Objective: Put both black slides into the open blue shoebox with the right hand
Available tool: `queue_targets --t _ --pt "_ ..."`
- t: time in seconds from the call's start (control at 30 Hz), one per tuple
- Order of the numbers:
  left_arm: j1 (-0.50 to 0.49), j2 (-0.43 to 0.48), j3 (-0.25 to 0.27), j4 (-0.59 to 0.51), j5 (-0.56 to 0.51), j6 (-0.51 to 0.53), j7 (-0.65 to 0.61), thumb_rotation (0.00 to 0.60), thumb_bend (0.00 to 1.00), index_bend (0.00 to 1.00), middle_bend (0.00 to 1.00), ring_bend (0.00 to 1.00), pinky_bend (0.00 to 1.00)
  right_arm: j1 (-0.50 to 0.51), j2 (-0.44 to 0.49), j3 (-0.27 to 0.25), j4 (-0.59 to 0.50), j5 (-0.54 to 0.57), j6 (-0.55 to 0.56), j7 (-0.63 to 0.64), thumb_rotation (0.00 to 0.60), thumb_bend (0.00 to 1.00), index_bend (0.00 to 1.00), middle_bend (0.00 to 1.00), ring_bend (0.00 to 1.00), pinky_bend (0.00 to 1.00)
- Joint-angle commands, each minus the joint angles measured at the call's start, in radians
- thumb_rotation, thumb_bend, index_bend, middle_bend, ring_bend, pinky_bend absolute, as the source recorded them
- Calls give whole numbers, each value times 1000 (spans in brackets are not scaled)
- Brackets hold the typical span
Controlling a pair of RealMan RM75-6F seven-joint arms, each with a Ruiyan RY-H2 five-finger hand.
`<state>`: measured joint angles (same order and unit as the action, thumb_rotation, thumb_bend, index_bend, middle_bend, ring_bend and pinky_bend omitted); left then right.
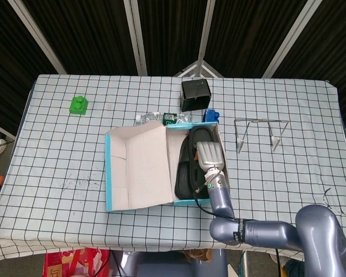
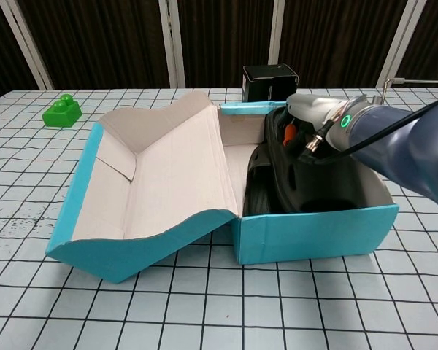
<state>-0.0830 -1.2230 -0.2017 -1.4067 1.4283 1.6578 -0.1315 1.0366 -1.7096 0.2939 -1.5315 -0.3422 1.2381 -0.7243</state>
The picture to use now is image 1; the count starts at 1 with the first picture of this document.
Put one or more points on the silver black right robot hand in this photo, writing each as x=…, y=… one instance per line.
x=212, y=154

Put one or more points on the black rubber slipper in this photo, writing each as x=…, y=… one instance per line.
x=200, y=134
x=184, y=181

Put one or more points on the light blue shoebox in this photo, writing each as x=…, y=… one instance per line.
x=144, y=170

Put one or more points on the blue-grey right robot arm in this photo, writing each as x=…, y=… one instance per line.
x=219, y=199

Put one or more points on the white black-grid checkered tablecloth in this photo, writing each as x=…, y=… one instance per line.
x=60, y=161

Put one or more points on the red patterned bag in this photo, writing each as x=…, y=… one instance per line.
x=75, y=262

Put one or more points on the blue toy building block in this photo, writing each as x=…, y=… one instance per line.
x=211, y=116

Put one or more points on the clear plastic water bottle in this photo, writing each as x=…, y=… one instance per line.
x=168, y=116

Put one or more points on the black square cup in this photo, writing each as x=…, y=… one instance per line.
x=194, y=98

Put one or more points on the white triangular partition foot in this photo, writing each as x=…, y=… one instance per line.
x=203, y=65

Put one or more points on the brown paper bag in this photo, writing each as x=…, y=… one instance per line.
x=199, y=254

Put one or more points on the green toy building block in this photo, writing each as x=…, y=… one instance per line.
x=78, y=106

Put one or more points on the teal metal tube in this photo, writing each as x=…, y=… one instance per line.
x=242, y=265

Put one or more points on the dark blue chair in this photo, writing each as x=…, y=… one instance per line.
x=167, y=267

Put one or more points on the dark blue fabric bundle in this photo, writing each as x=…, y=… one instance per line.
x=295, y=269

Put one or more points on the white partition frame post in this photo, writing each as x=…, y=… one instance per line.
x=135, y=37
x=291, y=37
x=206, y=29
x=37, y=34

